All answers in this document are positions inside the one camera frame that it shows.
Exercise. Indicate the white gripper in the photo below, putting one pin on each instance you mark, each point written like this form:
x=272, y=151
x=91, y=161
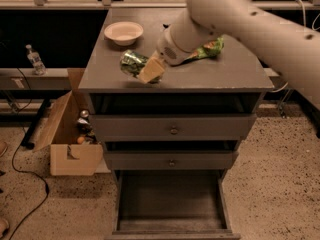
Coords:
x=167, y=49

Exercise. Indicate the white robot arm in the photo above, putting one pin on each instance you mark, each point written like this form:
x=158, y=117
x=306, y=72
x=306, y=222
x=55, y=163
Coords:
x=287, y=47

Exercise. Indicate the grey top drawer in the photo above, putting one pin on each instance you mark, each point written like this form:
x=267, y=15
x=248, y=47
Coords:
x=114, y=128

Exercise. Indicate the grey drawer cabinet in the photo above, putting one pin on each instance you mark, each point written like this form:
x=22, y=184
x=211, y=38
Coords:
x=234, y=83

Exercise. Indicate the grey middle drawer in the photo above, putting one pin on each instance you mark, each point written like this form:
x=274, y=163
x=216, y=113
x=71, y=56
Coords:
x=170, y=160

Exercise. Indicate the grey open bottom drawer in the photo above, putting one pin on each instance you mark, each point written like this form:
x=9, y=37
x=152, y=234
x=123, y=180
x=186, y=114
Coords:
x=171, y=205

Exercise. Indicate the white bowl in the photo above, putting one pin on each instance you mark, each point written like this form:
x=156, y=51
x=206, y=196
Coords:
x=123, y=33

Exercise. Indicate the green chip bag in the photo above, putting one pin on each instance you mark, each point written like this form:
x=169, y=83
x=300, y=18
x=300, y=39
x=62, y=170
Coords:
x=208, y=50

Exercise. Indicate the items in cardboard box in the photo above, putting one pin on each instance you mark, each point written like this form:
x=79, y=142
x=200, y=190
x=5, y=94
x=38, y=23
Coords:
x=86, y=133

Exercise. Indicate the clear plastic water bottle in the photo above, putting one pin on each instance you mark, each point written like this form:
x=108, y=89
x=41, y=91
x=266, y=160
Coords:
x=36, y=61

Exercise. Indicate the cardboard box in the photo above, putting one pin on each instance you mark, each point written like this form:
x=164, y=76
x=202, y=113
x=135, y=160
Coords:
x=69, y=151

